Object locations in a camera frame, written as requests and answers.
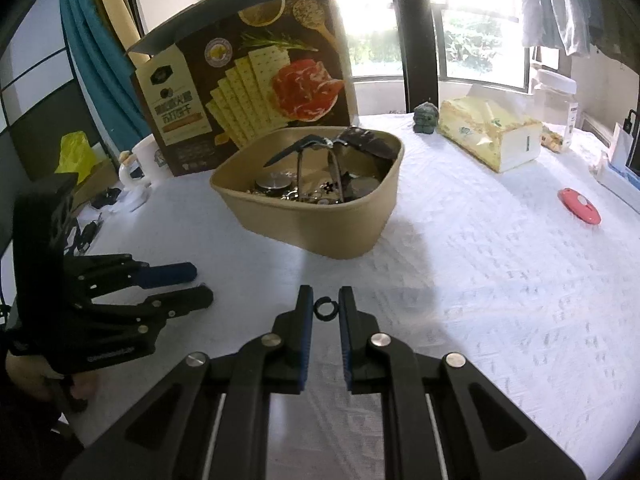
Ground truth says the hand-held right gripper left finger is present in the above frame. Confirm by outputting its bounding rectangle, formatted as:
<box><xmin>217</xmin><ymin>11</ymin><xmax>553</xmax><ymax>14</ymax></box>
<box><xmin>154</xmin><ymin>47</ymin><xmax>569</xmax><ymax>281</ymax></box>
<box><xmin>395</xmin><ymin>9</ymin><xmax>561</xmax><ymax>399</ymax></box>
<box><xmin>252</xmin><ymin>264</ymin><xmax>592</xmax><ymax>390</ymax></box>
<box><xmin>60</xmin><ymin>284</ymin><xmax>315</xmax><ymax>480</ymax></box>

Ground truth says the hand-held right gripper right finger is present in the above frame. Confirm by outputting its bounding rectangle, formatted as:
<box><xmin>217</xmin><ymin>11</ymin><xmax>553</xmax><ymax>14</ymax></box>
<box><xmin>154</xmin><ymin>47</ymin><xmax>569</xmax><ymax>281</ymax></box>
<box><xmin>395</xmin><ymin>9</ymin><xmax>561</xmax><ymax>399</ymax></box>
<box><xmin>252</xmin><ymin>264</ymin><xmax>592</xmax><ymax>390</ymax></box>
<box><xmin>338</xmin><ymin>286</ymin><xmax>588</xmax><ymax>480</ymax></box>

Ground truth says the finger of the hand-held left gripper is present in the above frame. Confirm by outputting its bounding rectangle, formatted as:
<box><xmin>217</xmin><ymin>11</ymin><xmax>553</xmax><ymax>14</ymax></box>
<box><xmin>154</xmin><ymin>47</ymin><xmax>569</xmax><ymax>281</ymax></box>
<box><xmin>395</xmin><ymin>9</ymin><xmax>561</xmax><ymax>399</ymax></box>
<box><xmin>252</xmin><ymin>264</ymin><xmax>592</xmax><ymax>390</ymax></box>
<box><xmin>74</xmin><ymin>254</ymin><xmax>199</xmax><ymax>302</ymax></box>
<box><xmin>77</xmin><ymin>285</ymin><xmax>215</xmax><ymax>337</ymax></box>

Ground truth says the brown paper bowl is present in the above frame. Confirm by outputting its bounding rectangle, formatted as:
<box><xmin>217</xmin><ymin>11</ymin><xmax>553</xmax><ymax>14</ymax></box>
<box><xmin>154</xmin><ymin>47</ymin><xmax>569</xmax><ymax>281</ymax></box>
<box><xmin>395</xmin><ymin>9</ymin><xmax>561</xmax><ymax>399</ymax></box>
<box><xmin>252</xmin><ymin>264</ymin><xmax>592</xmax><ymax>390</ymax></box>
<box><xmin>209</xmin><ymin>126</ymin><xmax>405</xmax><ymax>261</ymax></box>

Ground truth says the crystal bead bracelet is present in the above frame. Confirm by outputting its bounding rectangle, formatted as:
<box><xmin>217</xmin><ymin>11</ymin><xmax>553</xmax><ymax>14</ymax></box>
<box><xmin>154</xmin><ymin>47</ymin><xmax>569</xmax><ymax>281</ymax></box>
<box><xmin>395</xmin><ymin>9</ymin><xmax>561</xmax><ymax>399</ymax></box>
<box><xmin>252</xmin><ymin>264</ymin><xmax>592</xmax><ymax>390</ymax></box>
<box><xmin>282</xmin><ymin>184</ymin><xmax>347</xmax><ymax>207</ymax></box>

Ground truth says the black leather strap watch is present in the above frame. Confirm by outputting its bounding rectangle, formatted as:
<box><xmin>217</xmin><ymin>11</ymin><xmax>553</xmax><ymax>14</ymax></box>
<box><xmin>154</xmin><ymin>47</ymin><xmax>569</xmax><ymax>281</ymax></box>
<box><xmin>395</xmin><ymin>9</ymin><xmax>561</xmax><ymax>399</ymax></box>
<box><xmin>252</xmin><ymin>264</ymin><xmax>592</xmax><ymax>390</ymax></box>
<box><xmin>252</xmin><ymin>132</ymin><xmax>346</xmax><ymax>197</ymax></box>

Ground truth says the dark strap metal clasp watch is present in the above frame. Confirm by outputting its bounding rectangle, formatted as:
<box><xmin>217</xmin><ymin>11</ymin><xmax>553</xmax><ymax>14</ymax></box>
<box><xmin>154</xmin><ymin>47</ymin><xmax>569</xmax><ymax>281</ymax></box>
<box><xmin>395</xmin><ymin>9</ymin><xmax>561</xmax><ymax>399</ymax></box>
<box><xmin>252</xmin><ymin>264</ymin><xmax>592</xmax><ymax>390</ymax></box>
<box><xmin>332</xmin><ymin>127</ymin><xmax>397</xmax><ymax>200</ymax></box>

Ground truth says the person's left hand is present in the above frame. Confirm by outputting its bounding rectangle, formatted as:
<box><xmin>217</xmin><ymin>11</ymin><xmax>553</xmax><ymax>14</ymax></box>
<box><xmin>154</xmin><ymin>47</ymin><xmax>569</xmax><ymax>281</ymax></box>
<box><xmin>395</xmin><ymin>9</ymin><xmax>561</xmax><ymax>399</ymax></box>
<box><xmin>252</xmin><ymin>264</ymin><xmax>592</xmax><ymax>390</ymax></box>
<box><xmin>6</xmin><ymin>355</ymin><xmax>99</xmax><ymax>402</ymax></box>

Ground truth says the cardboard box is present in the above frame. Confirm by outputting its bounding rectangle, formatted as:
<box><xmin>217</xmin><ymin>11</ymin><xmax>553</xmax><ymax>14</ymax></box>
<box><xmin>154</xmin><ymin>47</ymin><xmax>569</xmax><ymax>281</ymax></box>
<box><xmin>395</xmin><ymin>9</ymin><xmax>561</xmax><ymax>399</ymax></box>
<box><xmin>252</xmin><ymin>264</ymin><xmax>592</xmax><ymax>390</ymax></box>
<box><xmin>74</xmin><ymin>159</ymin><xmax>120</xmax><ymax>207</ymax></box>

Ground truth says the yellow plastic bag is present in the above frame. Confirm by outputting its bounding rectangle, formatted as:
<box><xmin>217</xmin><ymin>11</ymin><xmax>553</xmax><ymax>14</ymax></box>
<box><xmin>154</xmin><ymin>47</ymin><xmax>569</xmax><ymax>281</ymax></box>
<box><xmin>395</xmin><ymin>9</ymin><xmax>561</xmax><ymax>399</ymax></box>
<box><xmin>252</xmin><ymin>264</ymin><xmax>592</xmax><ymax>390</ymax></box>
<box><xmin>54</xmin><ymin>131</ymin><xmax>99</xmax><ymax>187</ymax></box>

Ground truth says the white mug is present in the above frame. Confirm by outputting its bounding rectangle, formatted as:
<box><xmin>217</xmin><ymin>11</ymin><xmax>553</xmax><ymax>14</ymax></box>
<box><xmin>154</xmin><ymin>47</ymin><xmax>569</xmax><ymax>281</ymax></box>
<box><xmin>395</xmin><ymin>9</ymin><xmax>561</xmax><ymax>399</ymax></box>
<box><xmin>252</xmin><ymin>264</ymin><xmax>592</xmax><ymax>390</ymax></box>
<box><xmin>131</xmin><ymin>134</ymin><xmax>172</xmax><ymax>187</ymax></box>

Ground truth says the brown cracker box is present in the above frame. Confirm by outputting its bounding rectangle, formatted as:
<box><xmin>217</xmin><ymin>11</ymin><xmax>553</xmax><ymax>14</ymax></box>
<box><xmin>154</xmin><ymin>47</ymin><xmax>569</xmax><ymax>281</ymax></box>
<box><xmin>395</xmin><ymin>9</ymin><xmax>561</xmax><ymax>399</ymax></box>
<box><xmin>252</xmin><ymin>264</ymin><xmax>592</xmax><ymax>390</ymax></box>
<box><xmin>127</xmin><ymin>0</ymin><xmax>359</xmax><ymax>179</ymax></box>

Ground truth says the teal curtain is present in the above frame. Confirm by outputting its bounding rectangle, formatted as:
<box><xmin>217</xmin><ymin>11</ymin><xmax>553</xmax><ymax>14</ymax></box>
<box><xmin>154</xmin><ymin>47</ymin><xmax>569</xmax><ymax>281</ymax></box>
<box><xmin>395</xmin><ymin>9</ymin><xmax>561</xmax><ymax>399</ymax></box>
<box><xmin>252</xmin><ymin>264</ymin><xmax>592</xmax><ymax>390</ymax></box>
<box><xmin>58</xmin><ymin>0</ymin><xmax>152</xmax><ymax>147</ymax></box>

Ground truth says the green figurine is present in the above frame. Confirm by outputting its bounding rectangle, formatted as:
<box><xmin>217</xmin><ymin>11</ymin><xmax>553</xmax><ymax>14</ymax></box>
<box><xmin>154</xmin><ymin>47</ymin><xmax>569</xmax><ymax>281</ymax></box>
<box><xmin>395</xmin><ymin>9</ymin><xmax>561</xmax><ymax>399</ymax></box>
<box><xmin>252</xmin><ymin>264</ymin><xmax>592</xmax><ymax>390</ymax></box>
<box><xmin>413</xmin><ymin>101</ymin><xmax>440</xmax><ymax>136</ymax></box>

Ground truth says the yellow tissue pack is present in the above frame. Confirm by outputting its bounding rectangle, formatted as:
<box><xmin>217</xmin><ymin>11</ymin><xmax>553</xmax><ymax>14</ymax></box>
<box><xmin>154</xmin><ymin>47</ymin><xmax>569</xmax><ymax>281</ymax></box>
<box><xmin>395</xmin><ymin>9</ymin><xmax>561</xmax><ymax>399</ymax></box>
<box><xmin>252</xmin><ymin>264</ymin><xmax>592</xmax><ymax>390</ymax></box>
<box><xmin>437</xmin><ymin>97</ymin><xmax>544</xmax><ymax>174</ymax></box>

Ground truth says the red round disc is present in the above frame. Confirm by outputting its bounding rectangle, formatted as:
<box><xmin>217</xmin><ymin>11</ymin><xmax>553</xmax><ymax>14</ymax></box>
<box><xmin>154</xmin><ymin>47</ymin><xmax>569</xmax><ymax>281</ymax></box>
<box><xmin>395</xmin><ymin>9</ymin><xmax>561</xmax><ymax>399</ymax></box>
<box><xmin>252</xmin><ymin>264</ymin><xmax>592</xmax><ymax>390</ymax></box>
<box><xmin>558</xmin><ymin>187</ymin><xmax>602</xmax><ymax>224</ymax></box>

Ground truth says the yellow curtain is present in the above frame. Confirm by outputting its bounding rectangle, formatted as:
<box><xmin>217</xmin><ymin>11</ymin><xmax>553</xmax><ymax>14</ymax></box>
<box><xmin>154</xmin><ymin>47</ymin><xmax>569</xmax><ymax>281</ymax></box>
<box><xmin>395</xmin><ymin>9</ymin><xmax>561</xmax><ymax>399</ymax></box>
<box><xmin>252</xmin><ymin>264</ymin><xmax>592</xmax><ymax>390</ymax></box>
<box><xmin>84</xmin><ymin>0</ymin><xmax>144</xmax><ymax>57</ymax></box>

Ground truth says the clear plastic jar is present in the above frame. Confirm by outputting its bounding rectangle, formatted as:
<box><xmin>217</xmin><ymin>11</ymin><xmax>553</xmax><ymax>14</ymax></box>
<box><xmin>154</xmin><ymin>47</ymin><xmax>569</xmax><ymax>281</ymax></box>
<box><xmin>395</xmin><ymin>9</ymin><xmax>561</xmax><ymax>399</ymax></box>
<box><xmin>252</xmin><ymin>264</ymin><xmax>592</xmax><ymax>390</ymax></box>
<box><xmin>531</xmin><ymin>68</ymin><xmax>579</xmax><ymax>150</ymax></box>

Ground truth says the white power strip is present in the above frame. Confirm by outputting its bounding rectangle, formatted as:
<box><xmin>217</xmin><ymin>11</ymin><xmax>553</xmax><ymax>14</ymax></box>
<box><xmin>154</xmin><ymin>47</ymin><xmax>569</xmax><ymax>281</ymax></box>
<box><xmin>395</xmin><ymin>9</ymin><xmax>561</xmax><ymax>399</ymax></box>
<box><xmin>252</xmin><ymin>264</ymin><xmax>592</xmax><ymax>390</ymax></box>
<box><xmin>596</xmin><ymin>152</ymin><xmax>640</xmax><ymax>192</ymax></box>

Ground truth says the white charger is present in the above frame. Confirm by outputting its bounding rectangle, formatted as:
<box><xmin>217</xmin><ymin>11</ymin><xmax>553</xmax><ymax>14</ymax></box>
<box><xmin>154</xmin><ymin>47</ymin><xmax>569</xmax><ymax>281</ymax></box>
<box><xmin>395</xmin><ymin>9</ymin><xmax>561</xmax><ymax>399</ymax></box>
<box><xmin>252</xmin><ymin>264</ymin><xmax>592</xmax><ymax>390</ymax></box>
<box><xmin>612</xmin><ymin>122</ymin><xmax>639</xmax><ymax>172</ymax></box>

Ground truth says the hanging white shirt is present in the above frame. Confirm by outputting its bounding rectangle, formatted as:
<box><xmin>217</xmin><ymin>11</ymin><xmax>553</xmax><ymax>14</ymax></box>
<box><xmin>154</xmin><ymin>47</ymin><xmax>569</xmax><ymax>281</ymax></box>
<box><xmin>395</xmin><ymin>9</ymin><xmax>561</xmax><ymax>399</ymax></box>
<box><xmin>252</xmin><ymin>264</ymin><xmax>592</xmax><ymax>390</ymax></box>
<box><xmin>514</xmin><ymin>0</ymin><xmax>603</xmax><ymax>52</ymax></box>

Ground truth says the black cable bundle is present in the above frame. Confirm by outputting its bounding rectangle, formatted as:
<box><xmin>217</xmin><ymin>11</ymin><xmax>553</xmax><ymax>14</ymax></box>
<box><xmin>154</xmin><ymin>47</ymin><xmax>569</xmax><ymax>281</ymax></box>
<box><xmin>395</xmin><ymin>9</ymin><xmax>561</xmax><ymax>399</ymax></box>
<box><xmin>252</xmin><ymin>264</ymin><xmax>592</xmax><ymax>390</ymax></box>
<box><xmin>64</xmin><ymin>186</ymin><xmax>123</xmax><ymax>257</ymax></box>

